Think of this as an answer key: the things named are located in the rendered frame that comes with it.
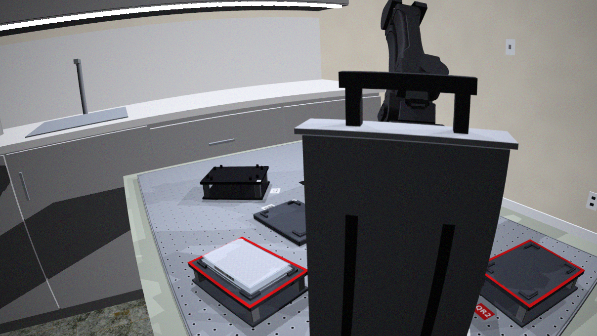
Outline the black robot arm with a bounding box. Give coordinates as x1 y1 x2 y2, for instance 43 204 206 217
378 0 449 124

